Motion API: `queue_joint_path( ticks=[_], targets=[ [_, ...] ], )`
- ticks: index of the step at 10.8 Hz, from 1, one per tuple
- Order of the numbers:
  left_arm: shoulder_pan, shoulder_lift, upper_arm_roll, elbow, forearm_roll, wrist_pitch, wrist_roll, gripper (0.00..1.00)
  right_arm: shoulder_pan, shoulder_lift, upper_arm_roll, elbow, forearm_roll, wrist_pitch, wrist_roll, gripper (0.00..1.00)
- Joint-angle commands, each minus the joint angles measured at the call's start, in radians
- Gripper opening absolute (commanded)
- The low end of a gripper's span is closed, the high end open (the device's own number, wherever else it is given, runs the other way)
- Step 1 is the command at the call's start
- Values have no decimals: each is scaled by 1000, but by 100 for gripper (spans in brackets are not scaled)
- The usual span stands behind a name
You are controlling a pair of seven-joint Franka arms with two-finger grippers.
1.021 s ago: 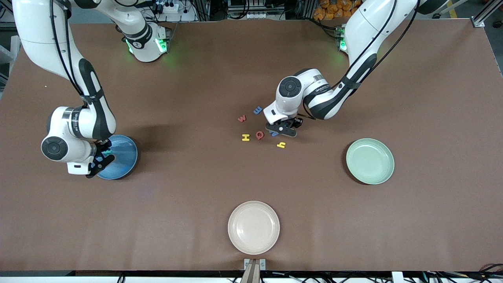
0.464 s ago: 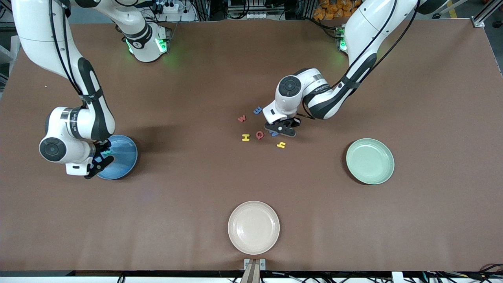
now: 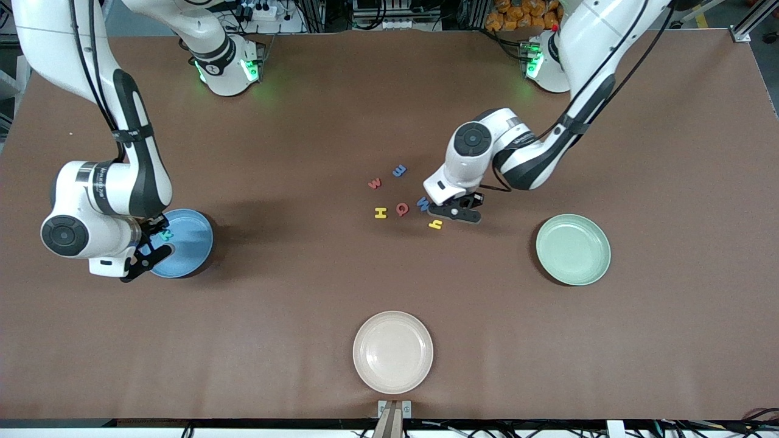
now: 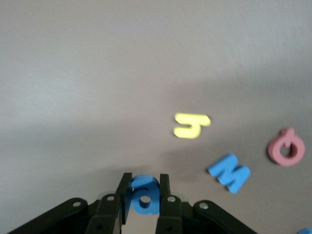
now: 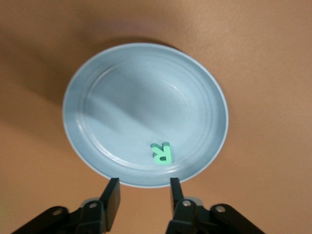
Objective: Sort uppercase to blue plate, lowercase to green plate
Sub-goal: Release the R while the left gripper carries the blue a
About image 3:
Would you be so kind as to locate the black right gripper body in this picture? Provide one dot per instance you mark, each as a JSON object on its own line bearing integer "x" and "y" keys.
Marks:
{"x": 153, "y": 231}

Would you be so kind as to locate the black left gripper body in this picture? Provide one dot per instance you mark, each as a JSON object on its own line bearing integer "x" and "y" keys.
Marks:
{"x": 470, "y": 199}

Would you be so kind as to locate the red foam letter Q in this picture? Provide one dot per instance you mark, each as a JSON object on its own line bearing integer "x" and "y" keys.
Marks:
{"x": 398, "y": 210}

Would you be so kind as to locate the yellow foam letter H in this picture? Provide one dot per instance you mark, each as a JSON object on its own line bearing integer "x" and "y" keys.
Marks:
{"x": 380, "y": 213}

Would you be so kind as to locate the red foam small w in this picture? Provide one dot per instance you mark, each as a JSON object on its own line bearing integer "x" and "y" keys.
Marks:
{"x": 375, "y": 184}

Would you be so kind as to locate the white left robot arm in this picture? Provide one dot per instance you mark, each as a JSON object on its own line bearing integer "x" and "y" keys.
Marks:
{"x": 471, "y": 140}

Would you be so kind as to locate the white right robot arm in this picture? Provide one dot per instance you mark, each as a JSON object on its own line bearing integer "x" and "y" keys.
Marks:
{"x": 67, "y": 234}

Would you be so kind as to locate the blue plate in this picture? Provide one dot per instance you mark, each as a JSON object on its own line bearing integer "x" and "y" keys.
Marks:
{"x": 192, "y": 243}

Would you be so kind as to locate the green plate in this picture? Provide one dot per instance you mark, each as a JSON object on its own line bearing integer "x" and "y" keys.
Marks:
{"x": 573, "y": 249}

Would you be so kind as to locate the beige plate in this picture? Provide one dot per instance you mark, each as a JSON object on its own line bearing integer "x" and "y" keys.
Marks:
{"x": 392, "y": 353}

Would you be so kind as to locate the blue foam capital W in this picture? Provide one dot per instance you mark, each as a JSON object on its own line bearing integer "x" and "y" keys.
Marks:
{"x": 422, "y": 203}

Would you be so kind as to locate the blue foam letter m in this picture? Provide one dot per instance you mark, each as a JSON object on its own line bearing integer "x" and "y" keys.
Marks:
{"x": 399, "y": 171}

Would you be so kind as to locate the orange snack bag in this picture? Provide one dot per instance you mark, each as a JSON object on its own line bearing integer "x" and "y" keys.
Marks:
{"x": 517, "y": 15}

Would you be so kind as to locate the grey side fixture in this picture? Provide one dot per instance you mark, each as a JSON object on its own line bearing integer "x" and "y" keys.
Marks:
{"x": 7, "y": 91}

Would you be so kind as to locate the black equipment rack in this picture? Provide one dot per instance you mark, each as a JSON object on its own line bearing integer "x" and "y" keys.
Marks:
{"x": 395, "y": 12}

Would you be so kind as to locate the white power strip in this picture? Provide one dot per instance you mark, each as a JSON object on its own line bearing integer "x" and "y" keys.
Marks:
{"x": 261, "y": 12}

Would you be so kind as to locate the white block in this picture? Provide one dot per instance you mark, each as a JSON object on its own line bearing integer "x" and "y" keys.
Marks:
{"x": 615, "y": 429}

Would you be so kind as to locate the metal table edge bracket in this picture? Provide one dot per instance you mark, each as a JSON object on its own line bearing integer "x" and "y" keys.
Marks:
{"x": 383, "y": 406}

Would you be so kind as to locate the aluminium frame profile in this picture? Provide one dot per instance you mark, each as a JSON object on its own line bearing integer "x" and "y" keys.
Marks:
{"x": 754, "y": 18}

